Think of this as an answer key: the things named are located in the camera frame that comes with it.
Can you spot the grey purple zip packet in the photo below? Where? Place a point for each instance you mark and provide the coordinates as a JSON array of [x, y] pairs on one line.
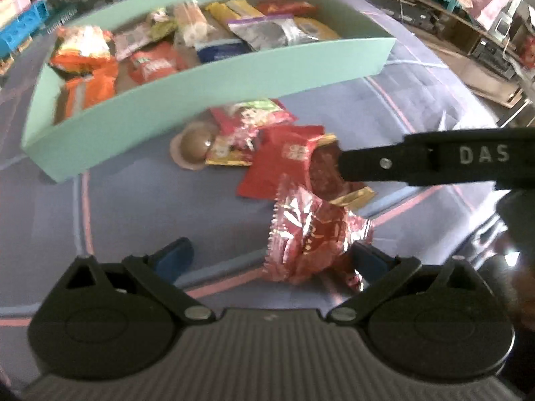
[[263, 33]]

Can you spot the pink box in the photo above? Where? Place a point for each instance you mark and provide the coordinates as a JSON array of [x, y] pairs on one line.
[[493, 2]]

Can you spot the brown pudding cup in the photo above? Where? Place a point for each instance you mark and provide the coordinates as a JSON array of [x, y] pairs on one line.
[[194, 144]]

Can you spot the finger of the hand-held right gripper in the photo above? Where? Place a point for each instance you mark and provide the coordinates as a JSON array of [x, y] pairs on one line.
[[418, 161]]

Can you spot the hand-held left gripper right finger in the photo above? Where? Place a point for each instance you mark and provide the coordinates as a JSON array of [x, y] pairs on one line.
[[372, 260]]

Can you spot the blue and pink toy train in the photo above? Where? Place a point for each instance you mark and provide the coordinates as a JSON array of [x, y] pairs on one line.
[[21, 21]]

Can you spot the flat orange snack packet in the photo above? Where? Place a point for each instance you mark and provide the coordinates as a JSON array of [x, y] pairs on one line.
[[98, 87]]

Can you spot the shiny red foil packet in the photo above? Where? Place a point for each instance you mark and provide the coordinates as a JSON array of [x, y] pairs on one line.
[[309, 234]]

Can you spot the orange yellow snack packet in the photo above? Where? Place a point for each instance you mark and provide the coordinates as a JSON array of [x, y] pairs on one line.
[[322, 29]]

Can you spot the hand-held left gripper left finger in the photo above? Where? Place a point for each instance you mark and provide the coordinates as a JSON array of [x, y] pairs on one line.
[[173, 255]]

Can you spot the blue and white snack packet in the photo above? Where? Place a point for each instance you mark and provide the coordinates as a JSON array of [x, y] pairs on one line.
[[221, 50]]

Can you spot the wooden shelf with electronics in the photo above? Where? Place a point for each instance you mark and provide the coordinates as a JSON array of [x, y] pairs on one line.
[[468, 41]]

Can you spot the long red snack packet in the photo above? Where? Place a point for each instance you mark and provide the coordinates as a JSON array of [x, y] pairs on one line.
[[284, 6]]

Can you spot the teal cardboard box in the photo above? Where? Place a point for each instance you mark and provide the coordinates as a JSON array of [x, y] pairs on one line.
[[125, 121]]

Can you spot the blue plaid blanket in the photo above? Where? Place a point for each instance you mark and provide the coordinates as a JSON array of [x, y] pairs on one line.
[[125, 217]]

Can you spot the red snack packet white label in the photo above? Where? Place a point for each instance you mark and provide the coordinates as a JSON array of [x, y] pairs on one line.
[[154, 64]]

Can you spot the red snack packet gold trim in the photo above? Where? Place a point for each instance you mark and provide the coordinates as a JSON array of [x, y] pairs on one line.
[[276, 167]]

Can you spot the yellow edged snack packet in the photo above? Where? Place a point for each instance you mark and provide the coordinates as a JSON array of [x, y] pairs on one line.
[[225, 154]]

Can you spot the green toy box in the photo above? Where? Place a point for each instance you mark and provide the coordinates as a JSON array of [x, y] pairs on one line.
[[60, 19]]

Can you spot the pink and green snack packet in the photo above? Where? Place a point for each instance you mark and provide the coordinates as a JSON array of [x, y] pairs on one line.
[[250, 119]]

